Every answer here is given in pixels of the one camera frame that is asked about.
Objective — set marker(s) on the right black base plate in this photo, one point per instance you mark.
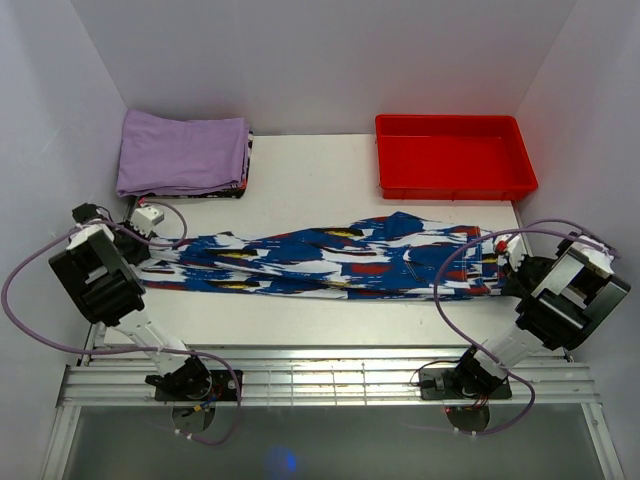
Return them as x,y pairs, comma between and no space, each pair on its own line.
450,384

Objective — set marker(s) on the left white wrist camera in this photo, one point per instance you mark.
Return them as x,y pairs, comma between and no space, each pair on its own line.
145,218

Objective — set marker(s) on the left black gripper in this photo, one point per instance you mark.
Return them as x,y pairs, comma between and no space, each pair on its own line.
138,255

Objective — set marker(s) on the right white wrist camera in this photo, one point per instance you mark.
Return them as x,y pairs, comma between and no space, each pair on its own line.
512,248

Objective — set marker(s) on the folded purple trousers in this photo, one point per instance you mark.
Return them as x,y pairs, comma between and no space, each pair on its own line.
167,157

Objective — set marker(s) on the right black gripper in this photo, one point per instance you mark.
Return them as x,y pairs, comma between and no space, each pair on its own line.
515,283

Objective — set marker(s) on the aluminium rail frame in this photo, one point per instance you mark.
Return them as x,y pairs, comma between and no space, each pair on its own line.
335,376

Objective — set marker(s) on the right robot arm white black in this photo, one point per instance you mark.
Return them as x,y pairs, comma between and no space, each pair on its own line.
562,301

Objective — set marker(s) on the blue patterned trousers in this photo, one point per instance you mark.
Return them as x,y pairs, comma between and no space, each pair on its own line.
399,256

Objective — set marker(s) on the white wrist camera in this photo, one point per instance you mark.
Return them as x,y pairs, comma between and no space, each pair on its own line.
512,248
145,218

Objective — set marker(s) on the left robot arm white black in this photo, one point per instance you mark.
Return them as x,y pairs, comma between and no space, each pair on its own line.
96,270

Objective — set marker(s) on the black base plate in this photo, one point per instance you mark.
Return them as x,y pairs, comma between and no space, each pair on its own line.
224,387
450,384

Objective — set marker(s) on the red plastic tray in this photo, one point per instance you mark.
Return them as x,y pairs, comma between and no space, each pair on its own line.
452,157

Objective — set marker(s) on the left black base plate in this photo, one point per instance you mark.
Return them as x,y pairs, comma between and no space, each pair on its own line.
224,387

